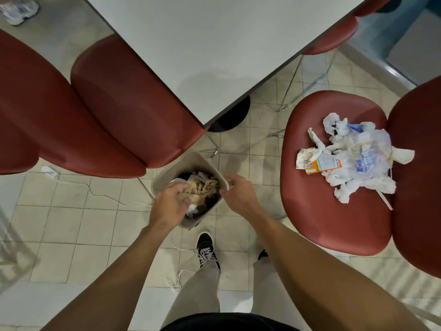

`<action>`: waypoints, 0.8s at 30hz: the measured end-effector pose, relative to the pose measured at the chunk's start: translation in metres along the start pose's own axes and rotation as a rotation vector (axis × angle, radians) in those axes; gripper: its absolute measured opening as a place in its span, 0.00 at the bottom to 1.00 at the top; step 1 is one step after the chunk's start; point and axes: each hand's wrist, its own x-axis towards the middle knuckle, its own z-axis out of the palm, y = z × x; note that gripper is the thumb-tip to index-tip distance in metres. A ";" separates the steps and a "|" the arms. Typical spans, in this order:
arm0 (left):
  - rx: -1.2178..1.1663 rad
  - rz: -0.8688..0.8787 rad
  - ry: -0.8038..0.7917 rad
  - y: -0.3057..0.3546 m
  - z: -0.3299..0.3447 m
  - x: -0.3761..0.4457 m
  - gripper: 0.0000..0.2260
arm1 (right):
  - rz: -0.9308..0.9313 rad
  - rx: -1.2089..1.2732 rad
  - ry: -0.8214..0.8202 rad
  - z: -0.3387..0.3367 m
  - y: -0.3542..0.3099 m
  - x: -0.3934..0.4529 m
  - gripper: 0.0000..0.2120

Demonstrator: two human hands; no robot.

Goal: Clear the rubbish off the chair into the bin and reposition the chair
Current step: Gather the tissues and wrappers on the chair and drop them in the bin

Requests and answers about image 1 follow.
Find person's right hand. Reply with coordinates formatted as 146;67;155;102
220;173;268;226

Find black round table base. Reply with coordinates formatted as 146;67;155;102
208;96;251;133

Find person's right forearm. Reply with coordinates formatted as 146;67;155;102
245;206;432;331

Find brown paper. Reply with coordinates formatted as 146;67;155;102
184;178;220;197

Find crumpled white tissue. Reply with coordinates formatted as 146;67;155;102
325;168;397;204
322;112;349;137
391;145;415;165

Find dark trash in bin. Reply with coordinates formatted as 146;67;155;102
176;172;222;219

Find person's left forearm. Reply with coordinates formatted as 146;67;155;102
41;220;180;331

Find beige plastic trash bin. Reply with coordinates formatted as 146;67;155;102
151;151;230;230

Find person's black shirt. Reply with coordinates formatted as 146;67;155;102
170;312;301;331

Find person's left hand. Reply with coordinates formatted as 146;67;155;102
149;183;192;232

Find patterned paper wrapper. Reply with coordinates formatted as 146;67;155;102
296;147;318;169

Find person's beige trousers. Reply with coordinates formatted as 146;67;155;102
161;256;304;328

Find twisted white paper strip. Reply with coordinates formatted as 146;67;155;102
307;127;327;160

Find white cable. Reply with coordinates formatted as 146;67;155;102
51;174;199;294

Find person's black left shoe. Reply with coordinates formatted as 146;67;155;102
196;232;222;273

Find white printed plastic bag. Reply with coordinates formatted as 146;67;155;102
329;122;394;177

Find red cushioned chair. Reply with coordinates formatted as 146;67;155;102
354;0;395;17
278;15;359;113
0;28;147;178
280;90;393;257
70;34;220;169
387;76;441;279

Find orange drink carton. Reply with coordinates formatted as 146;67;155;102
305;156;344;176

